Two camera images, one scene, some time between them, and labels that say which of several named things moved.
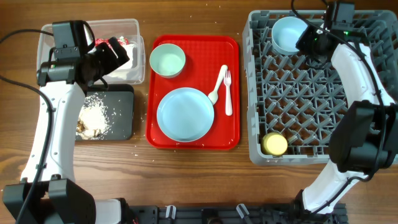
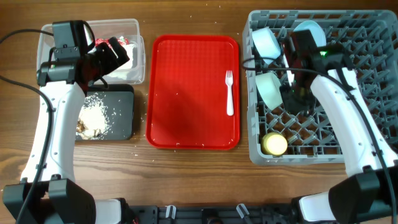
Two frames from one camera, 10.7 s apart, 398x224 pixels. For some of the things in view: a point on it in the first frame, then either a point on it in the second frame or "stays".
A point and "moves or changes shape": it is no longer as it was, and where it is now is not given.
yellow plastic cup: x=274 y=144 stays
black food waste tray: x=119 y=101 stays
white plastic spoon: x=213 y=96 to x=290 y=75
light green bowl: x=167 y=60 to x=268 y=87
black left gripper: x=112 y=61 stays
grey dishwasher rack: x=291 y=97 stays
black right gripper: x=301 y=45 to x=288 y=104
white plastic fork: x=228 y=111 stays
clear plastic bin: x=127 y=32 stays
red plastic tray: x=193 y=95 stays
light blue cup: x=286 y=32 to x=266 y=44
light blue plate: x=185 y=114 moves or changes shape
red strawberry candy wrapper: x=121 y=41 stays
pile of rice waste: x=92 y=123 stays
